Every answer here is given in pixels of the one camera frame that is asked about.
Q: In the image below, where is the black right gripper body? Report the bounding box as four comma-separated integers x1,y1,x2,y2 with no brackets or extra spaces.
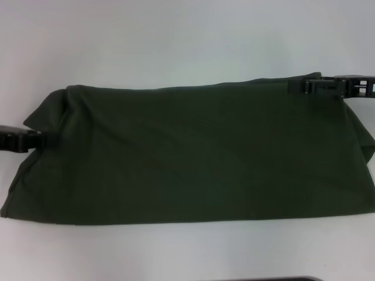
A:
333,74,375,99

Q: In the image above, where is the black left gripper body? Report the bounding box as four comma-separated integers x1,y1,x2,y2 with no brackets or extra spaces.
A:
0,125,32,154

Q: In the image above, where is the dark green FREE T-shirt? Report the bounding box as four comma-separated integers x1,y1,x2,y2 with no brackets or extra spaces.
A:
0,71,375,228

